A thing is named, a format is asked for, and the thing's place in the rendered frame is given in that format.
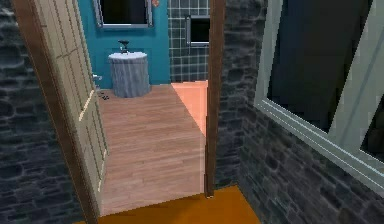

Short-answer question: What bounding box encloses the silver framed small window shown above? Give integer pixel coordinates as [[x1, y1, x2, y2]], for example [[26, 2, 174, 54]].
[[185, 14, 211, 47]]

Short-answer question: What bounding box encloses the black sink faucet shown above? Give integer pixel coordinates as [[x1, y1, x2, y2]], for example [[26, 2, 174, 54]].
[[117, 39, 132, 55]]

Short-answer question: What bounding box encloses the cream panelled room door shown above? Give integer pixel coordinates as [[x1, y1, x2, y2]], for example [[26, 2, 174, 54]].
[[33, 0, 110, 214]]

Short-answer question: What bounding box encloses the white framed large window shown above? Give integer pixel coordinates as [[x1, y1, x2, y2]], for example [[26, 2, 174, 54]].
[[253, 0, 384, 194]]

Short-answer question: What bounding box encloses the brown wooden door frame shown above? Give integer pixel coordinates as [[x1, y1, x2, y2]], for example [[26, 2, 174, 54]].
[[11, 0, 227, 224]]

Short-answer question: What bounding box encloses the grey pedestal sink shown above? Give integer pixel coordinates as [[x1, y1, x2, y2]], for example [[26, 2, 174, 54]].
[[107, 51, 152, 99]]

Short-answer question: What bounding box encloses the silver framed wall mirror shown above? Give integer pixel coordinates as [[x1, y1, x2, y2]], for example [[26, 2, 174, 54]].
[[92, 0, 154, 29]]

